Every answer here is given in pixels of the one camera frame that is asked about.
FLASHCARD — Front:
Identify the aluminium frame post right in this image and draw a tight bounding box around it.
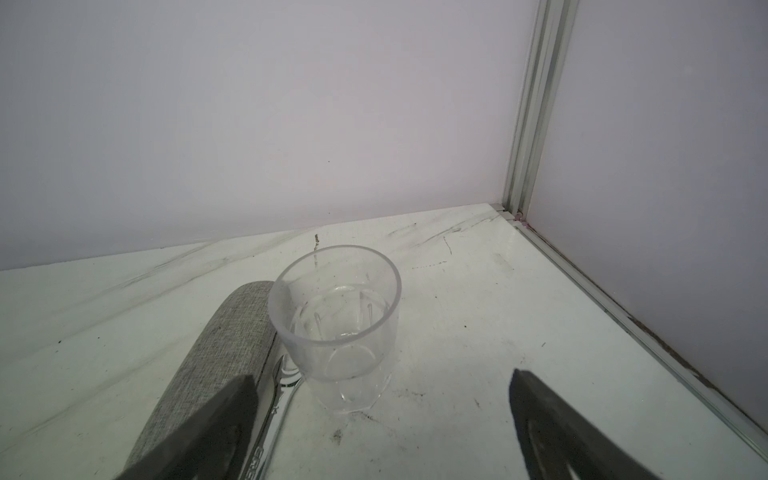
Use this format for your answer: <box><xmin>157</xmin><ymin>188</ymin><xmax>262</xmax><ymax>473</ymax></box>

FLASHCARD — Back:
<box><xmin>502</xmin><ymin>0</ymin><xmax>579</xmax><ymax>220</ymax></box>

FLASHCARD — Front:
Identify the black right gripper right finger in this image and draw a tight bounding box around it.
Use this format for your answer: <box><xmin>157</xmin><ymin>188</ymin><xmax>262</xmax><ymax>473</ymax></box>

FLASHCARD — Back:
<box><xmin>509</xmin><ymin>369</ymin><xmax>656</xmax><ymax>479</ymax></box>

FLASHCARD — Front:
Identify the grey fabric oblong case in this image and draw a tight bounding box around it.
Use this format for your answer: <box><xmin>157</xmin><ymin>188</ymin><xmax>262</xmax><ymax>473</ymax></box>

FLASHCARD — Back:
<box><xmin>125</xmin><ymin>281</ymin><xmax>280</xmax><ymax>468</ymax></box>

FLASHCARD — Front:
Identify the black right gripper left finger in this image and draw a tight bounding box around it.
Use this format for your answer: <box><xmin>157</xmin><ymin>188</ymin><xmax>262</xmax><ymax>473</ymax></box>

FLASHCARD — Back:
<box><xmin>119</xmin><ymin>375</ymin><xmax>259</xmax><ymax>480</ymax></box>

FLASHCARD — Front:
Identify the clear plastic cup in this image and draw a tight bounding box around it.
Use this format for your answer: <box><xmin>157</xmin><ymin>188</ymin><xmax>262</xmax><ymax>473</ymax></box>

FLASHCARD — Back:
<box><xmin>267</xmin><ymin>245</ymin><xmax>403</xmax><ymax>414</ymax></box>

